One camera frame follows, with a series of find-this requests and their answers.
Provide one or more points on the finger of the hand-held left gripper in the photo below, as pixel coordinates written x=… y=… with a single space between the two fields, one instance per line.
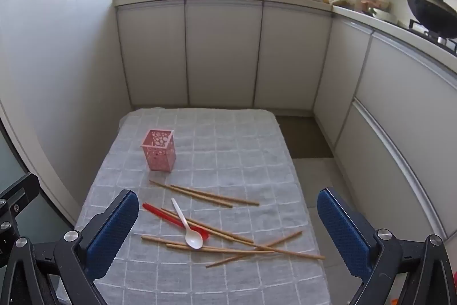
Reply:
x=18 y=197

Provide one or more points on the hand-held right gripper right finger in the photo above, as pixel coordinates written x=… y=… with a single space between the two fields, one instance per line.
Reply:
x=342 y=230

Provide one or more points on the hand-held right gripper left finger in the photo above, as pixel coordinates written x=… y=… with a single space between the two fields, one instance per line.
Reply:
x=114 y=230

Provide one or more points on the pink perforated utensil holder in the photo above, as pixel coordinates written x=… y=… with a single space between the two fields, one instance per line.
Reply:
x=157 y=151

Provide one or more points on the red plastic spoon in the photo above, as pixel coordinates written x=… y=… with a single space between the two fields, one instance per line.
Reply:
x=157 y=211

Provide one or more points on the white drawer front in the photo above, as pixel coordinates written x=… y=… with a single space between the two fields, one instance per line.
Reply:
x=375 y=162
x=410 y=94

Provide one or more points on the white plastic spoon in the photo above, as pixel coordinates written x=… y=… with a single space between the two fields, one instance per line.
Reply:
x=194 y=240

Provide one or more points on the grey checked table cloth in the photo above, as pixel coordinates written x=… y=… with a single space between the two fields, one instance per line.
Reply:
x=228 y=155

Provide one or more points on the white cabinet door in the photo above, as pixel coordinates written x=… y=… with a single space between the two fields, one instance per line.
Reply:
x=339 y=76
x=292 y=55
x=223 y=51
x=153 y=51

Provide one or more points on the black gas stove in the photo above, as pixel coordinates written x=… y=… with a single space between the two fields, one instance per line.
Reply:
x=448 y=40

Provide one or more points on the black wok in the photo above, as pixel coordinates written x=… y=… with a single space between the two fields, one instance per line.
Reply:
x=428 y=12

